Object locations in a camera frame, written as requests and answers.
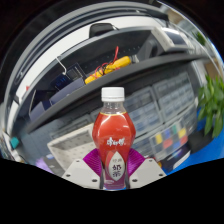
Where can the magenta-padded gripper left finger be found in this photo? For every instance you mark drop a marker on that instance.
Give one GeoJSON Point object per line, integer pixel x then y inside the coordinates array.
{"type": "Point", "coordinates": [80, 173]}

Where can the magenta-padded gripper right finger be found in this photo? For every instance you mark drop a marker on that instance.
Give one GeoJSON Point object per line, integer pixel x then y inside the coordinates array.
{"type": "Point", "coordinates": [146, 173]}

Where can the red drink bottle white cap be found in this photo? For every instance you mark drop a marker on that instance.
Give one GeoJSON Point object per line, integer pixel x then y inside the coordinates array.
{"type": "Point", "coordinates": [113, 130]}

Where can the small black labelled box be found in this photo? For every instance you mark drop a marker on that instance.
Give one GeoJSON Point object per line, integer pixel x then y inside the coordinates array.
{"type": "Point", "coordinates": [176, 160]}

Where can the flat black pouch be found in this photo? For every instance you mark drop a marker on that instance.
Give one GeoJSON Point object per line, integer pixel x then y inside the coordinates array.
{"type": "Point", "coordinates": [200, 143]}

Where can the teal plastic bin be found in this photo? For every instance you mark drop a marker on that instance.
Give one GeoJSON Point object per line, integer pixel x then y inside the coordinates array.
{"type": "Point", "coordinates": [14, 142]}

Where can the open dark blue box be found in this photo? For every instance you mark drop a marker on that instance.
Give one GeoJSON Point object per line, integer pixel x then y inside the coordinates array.
{"type": "Point", "coordinates": [38, 106]}

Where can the closed dark blue box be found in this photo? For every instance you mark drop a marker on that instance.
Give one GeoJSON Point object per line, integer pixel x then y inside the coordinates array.
{"type": "Point", "coordinates": [68, 91]}

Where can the green potted plant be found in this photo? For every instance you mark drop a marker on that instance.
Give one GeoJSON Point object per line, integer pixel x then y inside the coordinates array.
{"type": "Point", "coordinates": [211, 106]}

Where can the white bench instrument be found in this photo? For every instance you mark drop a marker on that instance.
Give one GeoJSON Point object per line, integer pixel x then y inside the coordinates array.
{"type": "Point", "coordinates": [166, 38]}

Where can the black wall shelf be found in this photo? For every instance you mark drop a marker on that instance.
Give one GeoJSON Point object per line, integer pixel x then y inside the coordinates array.
{"type": "Point", "coordinates": [126, 40]}
{"type": "Point", "coordinates": [150, 66]}

